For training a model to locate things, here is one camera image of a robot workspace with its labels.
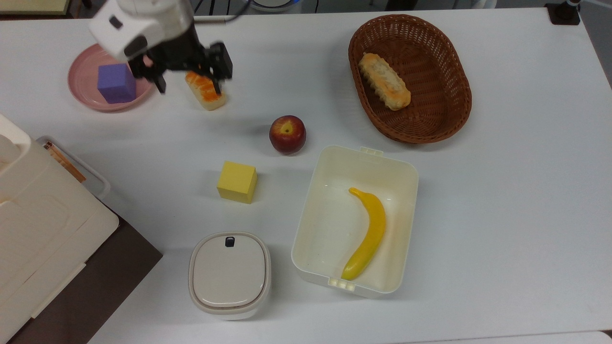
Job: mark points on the pink plate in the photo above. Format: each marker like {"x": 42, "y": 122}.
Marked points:
{"x": 86, "y": 93}

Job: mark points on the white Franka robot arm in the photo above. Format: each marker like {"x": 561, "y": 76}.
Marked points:
{"x": 143, "y": 21}

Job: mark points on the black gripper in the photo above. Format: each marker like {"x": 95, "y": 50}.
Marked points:
{"x": 181, "y": 50}

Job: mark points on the purple cube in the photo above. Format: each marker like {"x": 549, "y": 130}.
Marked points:
{"x": 115, "y": 85}

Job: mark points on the toy bread loaf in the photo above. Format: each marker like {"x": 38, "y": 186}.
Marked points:
{"x": 385, "y": 81}

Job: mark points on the yellow toy banana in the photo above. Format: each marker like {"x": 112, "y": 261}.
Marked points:
{"x": 370, "y": 234}

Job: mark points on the yellow cube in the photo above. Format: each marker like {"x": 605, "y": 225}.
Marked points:
{"x": 236, "y": 181}

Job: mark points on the black clamp mount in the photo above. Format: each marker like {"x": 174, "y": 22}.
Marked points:
{"x": 564, "y": 12}

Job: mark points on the brown wicker basket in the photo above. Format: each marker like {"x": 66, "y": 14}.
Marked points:
{"x": 430, "y": 105}

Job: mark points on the red apple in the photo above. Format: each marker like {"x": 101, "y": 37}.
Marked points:
{"x": 287, "y": 134}

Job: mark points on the salmon sushi toy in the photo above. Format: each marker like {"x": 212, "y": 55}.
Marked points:
{"x": 205, "y": 93}

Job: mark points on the cream plastic storage box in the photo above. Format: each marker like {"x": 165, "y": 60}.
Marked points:
{"x": 38, "y": 229}

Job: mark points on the orange strip tag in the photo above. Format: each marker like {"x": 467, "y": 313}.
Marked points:
{"x": 64, "y": 162}

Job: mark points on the dark brown cabinet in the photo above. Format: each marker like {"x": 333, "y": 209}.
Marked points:
{"x": 110, "y": 286}

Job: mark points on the white plastic open box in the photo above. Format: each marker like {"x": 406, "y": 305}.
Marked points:
{"x": 330, "y": 220}

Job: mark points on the cream round lidded container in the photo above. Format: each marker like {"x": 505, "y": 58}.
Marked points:
{"x": 229, "y": 274}

